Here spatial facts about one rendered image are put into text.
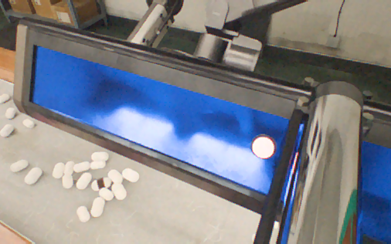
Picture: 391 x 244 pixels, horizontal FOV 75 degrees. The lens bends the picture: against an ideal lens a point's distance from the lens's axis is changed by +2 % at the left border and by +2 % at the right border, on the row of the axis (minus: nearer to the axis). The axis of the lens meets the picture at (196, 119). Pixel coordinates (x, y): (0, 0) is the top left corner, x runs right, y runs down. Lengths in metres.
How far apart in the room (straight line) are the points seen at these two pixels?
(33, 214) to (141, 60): 0.46
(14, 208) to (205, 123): 0.51
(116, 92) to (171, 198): 0.36
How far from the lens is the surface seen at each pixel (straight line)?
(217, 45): 0.51
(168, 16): 0.99
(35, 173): 0.62
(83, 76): 0.20
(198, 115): 0.15
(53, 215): 0.56
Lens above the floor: 1.19
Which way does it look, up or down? 43 degrees down
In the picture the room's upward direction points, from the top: straight up
